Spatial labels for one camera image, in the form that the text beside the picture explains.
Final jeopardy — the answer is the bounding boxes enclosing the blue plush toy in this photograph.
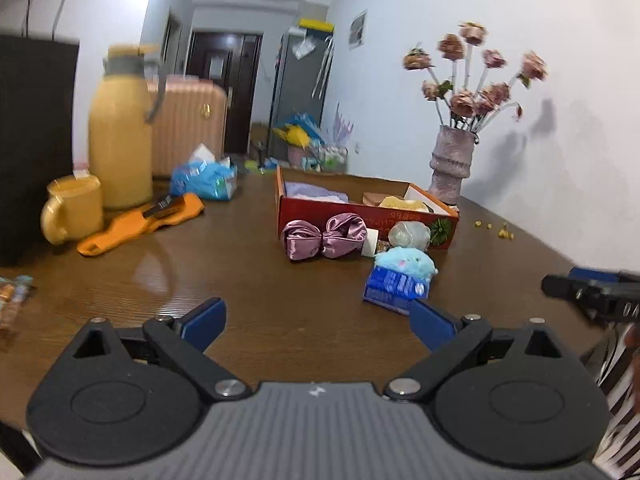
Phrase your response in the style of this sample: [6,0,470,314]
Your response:
[373,245,439,279]

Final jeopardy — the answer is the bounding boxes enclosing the pale green soft toy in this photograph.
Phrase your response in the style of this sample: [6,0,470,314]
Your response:
[388,220,432,251]

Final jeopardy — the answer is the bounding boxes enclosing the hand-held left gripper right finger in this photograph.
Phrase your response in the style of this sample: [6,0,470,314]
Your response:
[384,300,570,403]

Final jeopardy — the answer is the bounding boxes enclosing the black paper bag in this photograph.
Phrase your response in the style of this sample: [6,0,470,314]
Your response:
[0,0,81,267]

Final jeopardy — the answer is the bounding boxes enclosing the blue tissue packet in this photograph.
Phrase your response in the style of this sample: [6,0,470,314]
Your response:
[363,265,431,315]

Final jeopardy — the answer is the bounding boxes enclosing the dried pink roses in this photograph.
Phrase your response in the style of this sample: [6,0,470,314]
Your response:
[402,20,549,134]

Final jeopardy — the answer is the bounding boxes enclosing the blue tissue pack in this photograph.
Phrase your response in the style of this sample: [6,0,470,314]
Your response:
[169,143,239,202]

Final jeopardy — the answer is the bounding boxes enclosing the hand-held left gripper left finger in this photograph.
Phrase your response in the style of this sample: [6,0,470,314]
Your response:
[62,297,252,402]

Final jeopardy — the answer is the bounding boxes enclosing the dark brown door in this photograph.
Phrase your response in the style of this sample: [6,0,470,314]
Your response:
[185,29,264,156]

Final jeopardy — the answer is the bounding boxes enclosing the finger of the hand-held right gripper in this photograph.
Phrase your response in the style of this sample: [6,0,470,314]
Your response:
[541,274,590,307]
[567,267,624,282]

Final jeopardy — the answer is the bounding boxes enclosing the grey refrigerator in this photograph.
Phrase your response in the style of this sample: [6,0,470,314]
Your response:
[267,29,334,164]

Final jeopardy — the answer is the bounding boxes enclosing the scattered yellow petals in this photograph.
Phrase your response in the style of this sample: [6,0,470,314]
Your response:
[472,217,517,241]

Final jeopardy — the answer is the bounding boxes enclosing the blue and yellow bags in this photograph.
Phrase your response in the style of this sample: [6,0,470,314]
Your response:
[272,112,326,149]

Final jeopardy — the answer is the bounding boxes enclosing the small white roll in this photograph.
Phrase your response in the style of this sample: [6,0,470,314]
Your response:
[362,228,382,259]

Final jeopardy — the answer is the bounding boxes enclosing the trolley with bottles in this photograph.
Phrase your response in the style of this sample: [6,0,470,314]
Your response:
[300,143,349,174]

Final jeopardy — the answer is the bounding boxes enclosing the purple satin bow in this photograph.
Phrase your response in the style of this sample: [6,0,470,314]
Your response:
[280,213,369,262]

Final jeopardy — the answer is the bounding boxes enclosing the colourful snack packet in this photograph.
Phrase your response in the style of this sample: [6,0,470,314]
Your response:
[0,274,37,347]

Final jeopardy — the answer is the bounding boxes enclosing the red cardboard box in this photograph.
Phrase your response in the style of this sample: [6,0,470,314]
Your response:
[274,166,460,252]

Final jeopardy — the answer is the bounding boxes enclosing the white folded umbrella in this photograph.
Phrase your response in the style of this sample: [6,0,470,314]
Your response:
[312,37,335,101]

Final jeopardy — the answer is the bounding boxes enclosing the wall picture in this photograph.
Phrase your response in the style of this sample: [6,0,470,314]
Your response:
[348,8,369,51]

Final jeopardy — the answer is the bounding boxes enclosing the yellow thermos jug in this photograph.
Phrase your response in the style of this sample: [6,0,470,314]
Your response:
[88,43,169,210]

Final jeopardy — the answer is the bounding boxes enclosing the yellow mug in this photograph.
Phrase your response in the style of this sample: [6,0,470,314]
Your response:
[40,174,105,246]

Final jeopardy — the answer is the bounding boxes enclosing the pink ceramic vase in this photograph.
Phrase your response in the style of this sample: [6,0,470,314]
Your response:
[428,124,480,206]

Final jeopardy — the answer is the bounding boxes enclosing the pink suitcase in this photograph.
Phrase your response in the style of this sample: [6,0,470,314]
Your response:
[147,73,232,179]

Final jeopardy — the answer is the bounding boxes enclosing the small black pouch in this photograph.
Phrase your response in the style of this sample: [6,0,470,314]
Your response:
[144,194,187,219]

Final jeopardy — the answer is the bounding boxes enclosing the yellow plush toy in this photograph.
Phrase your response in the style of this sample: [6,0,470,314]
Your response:
[378,196,432,213]

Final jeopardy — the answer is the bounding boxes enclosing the person's striped garment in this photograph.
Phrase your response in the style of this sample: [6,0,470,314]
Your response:
[581,320,640,480]

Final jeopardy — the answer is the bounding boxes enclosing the yellow box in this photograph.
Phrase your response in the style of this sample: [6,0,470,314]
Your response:
[298,17,335,34]

